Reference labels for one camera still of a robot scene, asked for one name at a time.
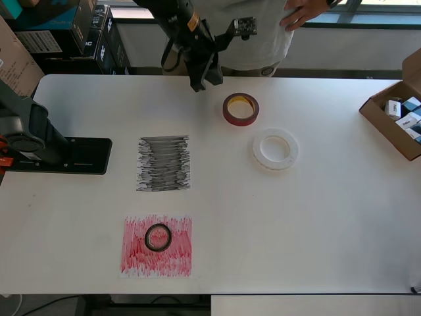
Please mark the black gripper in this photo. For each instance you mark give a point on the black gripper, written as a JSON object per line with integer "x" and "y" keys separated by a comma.
{"x": 200, "y": 56}

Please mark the white tape roll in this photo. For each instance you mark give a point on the white tape roll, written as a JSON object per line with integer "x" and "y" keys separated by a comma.
{"x": 256, "y": 149}

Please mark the dark grey Piper robot arm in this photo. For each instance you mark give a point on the dark grey Piper robot arm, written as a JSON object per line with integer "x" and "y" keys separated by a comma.
{"x": 33, "y": 131}

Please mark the red tape roll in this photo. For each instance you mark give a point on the red tape roll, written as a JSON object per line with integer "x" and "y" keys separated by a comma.
{"x": 240, "y": 121}

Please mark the black tape roll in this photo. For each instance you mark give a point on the black tape roll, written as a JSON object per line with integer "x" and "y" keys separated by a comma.
{"x": 158, "y": 250}

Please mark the person left hand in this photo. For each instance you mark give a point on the person left hand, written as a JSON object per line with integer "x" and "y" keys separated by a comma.
{"x": 302, "y": 13}

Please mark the person in grey shirt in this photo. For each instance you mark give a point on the person in grey shirt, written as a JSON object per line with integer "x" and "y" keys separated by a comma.
{"x": 256, "y": 49}

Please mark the black scribbled paper sheet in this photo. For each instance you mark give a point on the black scribbled paper sheet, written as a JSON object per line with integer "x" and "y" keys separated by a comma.
{"x": 162, "y": 163}

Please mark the black AOC box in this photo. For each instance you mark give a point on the black AOC box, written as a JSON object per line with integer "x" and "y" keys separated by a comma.
{"x": 113, "y": 49}
{"x": 79, "y": 49}

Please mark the small black box white text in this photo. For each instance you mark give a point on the small black box white text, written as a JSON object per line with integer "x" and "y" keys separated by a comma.
{"x": 99, "y": 16}

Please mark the black wrist watch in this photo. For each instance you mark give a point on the black wrist watch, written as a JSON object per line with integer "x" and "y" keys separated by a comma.
{"x": 332, "y": 3}

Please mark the black box with grid pattern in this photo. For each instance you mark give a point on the black box with grid pattern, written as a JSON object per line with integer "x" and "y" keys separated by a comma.
{"x": 37, "y": 41}

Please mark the open cardboard box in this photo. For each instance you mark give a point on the open cardboard box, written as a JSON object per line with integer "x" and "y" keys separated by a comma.
{"x": 378, "y": 115}

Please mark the black box with teal script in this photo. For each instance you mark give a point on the black box with teal script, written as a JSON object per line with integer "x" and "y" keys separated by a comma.
{"x": 42, "y": 13}

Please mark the red scribbled paper sheet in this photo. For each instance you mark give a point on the red scribbled paper sheet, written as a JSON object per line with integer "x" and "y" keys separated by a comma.
{"x": 177, "y": 260}

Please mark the tall GX760A cardboard box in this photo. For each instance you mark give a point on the tall GX760A cardboard box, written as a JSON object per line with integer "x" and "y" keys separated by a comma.
{"x": 16, "y": 66}

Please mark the white and blue small carton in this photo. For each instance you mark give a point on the white and blue small carton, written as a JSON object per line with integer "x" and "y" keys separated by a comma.
{"x": 408, "y": 121}
{"x": 415, "y": 135}

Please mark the white side table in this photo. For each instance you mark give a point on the white side table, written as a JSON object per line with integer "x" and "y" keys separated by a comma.
{"x": 312, "y": 306}

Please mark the black table frame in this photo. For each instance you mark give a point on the black table frame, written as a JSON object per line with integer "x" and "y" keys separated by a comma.
{"x": 98, "y": 306}

